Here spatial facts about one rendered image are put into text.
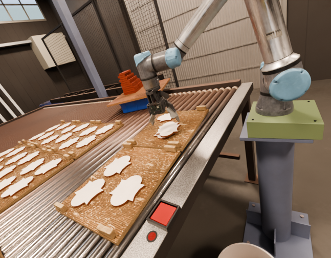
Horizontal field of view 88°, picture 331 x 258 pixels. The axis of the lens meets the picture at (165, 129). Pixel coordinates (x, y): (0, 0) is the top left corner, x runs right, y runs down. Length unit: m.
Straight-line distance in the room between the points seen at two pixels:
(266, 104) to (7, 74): 6.06
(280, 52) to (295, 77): 0.09
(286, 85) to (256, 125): 0.22
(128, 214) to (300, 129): 0.71
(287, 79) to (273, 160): 0.45
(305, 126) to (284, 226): 0.76
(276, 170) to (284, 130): 0.28
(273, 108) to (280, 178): 0.40
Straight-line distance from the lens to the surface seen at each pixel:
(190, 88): 1.62
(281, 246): 1.54
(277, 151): 0.98
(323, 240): 1.63
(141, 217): 0.60
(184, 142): 0.80
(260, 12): 0.69
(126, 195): 0.64
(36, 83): 6.42
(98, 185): 0.77
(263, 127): 0.85
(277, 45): 0.70
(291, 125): 0.84
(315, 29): 4.03
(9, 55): 6.43
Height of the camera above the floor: 1.35
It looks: 25 degrees down
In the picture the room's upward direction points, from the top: 18 degrees counter-clockwise
